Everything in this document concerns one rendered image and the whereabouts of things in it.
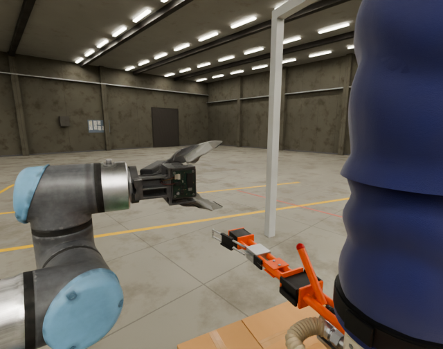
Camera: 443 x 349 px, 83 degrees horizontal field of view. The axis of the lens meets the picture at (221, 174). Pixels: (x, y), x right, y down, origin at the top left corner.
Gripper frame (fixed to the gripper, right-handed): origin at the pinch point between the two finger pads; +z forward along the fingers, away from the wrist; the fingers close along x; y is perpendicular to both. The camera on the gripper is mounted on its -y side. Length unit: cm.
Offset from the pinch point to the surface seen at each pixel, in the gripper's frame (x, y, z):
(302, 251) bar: -22.8, 3.0, 22.9
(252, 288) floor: -158, -152, 105
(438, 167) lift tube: 5.6, 34.0, 14.9
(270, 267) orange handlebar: -33.1, -8.0, 20.7
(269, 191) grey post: -85, -249, 194
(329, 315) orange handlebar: -33.0, 14.8, 21.1
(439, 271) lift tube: -9.3, 34.8, 17.8
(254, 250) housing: -32.3, -18.5, 21.3
